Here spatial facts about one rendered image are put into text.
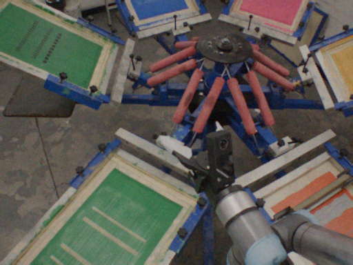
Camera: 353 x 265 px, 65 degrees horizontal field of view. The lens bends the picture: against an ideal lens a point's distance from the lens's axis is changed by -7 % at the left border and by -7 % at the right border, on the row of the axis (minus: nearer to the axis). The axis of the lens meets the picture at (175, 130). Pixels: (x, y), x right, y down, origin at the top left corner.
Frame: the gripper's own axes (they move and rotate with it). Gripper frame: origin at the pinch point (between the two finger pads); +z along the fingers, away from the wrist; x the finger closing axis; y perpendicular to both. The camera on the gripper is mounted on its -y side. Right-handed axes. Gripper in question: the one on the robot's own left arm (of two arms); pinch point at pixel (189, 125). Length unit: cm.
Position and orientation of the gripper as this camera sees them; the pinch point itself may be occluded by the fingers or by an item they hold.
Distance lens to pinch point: 70.6
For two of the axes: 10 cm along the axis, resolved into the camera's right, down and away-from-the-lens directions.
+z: -4.1, -6.9, 6.0
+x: 9.0, -2.2, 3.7
